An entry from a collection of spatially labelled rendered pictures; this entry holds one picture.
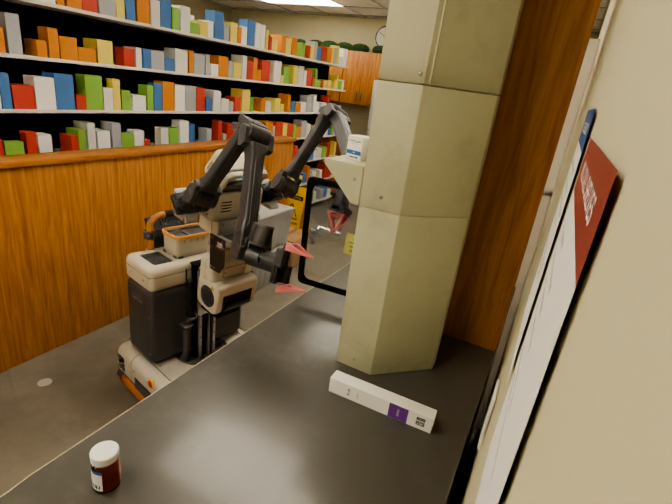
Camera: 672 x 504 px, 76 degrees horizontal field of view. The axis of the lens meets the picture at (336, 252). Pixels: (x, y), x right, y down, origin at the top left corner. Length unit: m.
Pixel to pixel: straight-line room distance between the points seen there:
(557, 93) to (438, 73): 0.42
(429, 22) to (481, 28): 0.12
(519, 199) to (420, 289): 0.41
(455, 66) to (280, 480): 0.95
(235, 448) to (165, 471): 0.14
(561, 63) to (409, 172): 0.53
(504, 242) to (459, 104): 0.50
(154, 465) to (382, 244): 0.69
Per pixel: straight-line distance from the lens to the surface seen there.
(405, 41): 1.06
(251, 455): 1.03
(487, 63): 1.12
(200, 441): 1.06
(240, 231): 1.33
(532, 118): 1.36
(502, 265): 1.43
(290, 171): 1.94
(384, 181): 1.07
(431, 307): 1.23
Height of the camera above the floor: 1.69
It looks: 21 degrees down
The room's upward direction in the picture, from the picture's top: 8 degrees clockwise
